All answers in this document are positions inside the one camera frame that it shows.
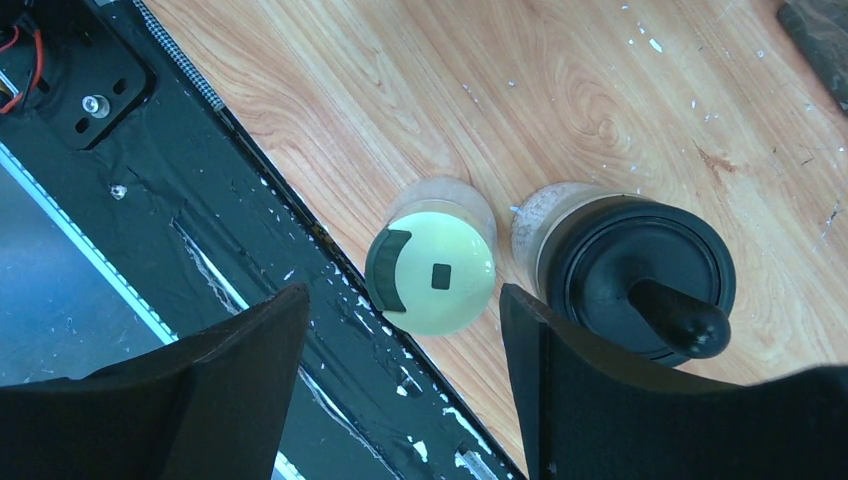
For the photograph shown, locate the clear plastic organizer bin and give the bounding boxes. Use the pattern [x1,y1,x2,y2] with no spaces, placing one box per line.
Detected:
[776,0,847,115]

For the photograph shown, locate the black lid grinder jar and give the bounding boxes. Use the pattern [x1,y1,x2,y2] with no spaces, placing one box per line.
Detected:
[510,182,736,367]

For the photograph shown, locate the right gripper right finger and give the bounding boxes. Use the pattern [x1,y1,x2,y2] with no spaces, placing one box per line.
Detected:
[499,283,847,479]

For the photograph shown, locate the yellow lid spice jar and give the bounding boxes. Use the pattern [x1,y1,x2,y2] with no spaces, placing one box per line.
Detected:
[365,176,497,336]

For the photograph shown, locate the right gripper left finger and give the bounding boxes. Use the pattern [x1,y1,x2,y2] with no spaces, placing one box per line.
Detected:
[1,283,310,479]

